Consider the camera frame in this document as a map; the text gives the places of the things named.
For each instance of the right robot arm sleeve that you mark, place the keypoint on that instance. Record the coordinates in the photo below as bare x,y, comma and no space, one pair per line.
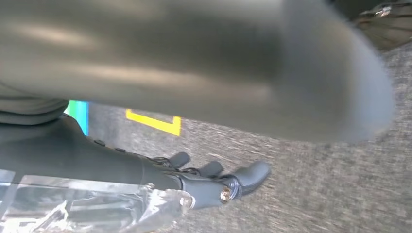
25,107

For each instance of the blue steel shelf rack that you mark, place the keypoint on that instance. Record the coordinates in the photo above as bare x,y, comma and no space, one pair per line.
82,115

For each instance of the yellow floor tape square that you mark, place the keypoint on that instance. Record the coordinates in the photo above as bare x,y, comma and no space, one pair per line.
154,123

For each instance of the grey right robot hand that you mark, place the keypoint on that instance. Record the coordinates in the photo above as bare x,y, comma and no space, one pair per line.
193,64

